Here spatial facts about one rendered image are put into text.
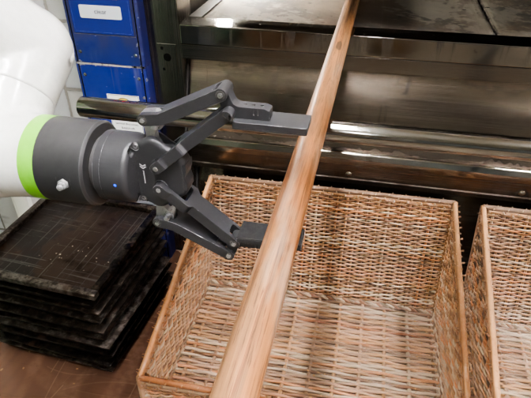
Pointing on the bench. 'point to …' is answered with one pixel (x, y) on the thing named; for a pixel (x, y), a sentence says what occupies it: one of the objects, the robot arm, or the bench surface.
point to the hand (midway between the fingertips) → (295, 185)
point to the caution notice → (124, 121)
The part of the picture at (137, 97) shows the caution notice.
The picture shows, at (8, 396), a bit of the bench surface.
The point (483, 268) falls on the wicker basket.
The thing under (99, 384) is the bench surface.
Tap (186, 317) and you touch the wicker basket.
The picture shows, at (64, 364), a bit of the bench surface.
